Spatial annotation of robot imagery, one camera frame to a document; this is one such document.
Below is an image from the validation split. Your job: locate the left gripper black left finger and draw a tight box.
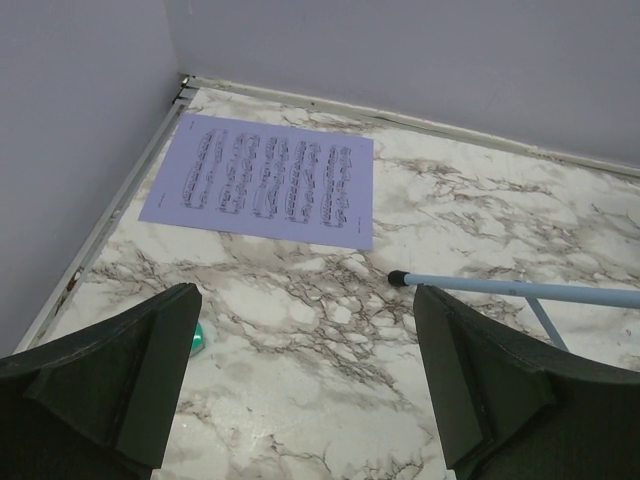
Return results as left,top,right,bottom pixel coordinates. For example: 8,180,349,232
1,283,202,479

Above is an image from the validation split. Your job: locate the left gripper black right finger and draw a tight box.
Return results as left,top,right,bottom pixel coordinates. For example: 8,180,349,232
413,286,639,479

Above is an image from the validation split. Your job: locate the light blue music stand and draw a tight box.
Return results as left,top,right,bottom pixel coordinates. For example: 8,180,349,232
387,270,639,352

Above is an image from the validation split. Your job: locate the lilac sheet music page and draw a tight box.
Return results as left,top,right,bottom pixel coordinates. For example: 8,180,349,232
139,113,374,251

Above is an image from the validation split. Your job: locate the green eraser block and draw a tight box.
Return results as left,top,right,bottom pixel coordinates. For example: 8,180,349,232
190,323,206,356

